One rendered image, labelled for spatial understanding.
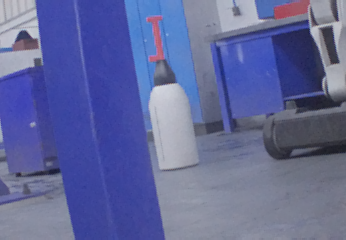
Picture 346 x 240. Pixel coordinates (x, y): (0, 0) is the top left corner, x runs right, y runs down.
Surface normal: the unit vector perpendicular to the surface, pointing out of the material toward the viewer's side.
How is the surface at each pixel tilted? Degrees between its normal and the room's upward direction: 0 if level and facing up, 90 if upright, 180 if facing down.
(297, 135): 90
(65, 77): 90
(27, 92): 90
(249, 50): 90
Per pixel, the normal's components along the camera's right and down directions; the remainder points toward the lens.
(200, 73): 0.71, -0.11
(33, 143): -0.68, 0.14
